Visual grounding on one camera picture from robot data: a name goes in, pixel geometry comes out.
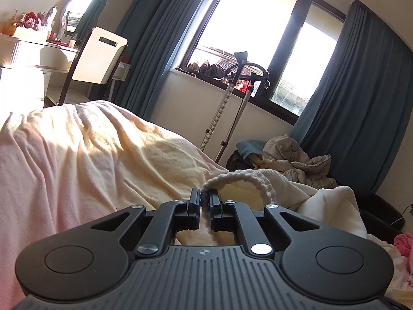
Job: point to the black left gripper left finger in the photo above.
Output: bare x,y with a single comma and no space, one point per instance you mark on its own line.
86,261

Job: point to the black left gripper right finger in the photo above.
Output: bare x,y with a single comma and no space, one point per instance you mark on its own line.
319,261

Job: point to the cream white zip hoodie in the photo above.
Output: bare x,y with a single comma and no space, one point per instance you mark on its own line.
335,207

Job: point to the pink fluffy garment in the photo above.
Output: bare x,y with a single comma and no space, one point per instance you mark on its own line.
403,243

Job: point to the pastel rainbow bed sheet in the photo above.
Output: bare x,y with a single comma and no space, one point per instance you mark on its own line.
67,165

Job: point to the beige crumpled quilted jacket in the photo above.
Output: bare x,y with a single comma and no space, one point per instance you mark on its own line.
285,155

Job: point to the teal cloth under jacket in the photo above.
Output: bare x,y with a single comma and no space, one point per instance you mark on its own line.
250,146

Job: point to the teal curtain right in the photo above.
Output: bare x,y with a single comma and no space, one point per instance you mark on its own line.
360,111

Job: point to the teal curtain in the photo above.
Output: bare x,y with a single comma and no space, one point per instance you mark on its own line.
360,111
155,30

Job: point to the silver garment steamer stand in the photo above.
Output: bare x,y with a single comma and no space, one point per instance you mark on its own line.
234,75

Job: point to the white dressing table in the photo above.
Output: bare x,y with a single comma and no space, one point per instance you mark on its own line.
26,67

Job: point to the dark framed window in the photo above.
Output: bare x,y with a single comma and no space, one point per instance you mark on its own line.
292,39

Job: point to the red items on dresser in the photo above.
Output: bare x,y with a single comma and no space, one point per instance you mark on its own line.
30,20

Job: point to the teal curtain left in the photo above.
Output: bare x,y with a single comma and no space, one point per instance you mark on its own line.
155,30

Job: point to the wall power socket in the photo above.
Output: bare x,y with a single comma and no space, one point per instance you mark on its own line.
121,72

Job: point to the cream chair with black frame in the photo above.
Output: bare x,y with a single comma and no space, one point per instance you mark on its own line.
96,61

